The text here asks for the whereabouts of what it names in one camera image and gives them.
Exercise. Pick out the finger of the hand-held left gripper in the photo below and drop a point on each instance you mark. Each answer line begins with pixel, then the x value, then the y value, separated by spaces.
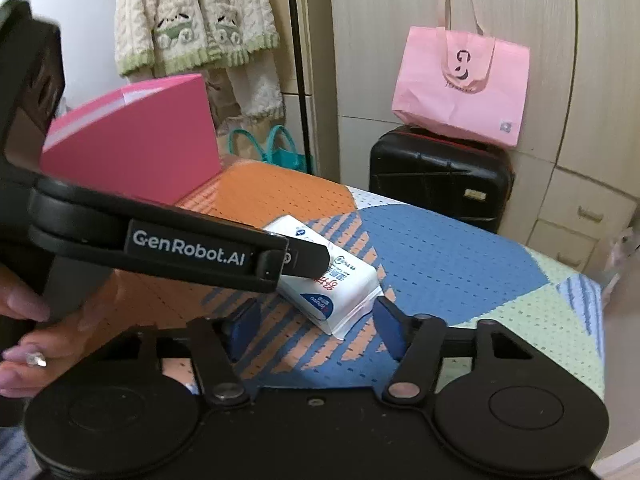
pixel 307 260

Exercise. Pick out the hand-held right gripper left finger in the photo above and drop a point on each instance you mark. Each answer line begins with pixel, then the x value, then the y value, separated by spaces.
pixel 245 325

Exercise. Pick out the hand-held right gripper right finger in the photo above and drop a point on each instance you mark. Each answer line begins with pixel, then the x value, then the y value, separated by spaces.
pixel 390 330

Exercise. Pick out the blue white wet wipes pack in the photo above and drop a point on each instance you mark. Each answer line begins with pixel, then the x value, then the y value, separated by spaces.
pixel 345 285

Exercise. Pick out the pink cardboard box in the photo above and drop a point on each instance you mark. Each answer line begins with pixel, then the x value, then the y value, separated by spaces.
pixel 150 145

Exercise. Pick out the person's left hand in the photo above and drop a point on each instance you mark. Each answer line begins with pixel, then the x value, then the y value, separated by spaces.
pixel 75 330

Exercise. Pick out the patchwork blanket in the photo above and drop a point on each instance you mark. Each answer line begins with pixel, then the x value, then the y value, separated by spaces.
pixel 450 260

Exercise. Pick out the teal gift bag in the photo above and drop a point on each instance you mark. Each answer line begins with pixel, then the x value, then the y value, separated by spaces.
pixel 290 157

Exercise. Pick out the black clothes rack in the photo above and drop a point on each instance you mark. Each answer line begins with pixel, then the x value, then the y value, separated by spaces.
pixel 304 125

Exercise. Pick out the black suitcase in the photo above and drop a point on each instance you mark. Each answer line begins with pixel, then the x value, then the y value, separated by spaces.
pixel 425 180

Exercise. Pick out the pink tote bag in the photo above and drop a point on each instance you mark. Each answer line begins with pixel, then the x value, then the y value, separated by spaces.
pixel 450 100

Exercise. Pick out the fluffy cream green robe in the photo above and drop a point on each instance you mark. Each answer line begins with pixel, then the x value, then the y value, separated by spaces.
pixel 165 5

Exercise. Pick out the light wood wardrobe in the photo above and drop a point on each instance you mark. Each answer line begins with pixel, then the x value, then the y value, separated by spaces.
pixel 375 35

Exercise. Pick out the white plastic bag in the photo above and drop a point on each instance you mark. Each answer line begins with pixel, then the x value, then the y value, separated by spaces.
pixel 622 252

